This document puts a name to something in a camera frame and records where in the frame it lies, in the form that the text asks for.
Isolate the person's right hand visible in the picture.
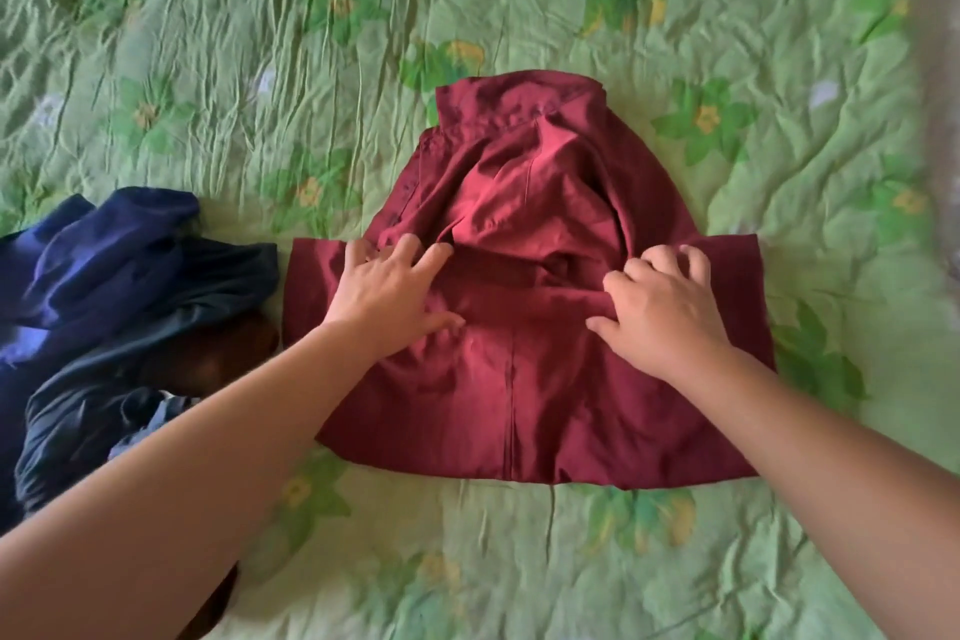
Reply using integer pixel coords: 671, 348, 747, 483
584, 244, 733, 382

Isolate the person's left forearm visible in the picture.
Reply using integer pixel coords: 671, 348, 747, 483
0, 320, 384, 640

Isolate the person's left hand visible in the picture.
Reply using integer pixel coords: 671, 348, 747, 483
322, 234, 466, 363

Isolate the green floral bedsheet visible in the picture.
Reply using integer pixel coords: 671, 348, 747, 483
0, 0, 960, 640

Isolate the blue shirt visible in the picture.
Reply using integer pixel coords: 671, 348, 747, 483
0, 185, 204, 513

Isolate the person's right forearm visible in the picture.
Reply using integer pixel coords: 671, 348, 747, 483
667, 343, 960, 640

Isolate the dark red shirt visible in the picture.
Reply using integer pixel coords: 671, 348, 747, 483
283, 69, 778, 489

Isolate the brown fleece garment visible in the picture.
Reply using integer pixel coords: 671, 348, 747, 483
138, 309, 280, 640

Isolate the dark navy clothes pile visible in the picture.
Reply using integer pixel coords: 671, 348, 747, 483
14, 238, 280, 513

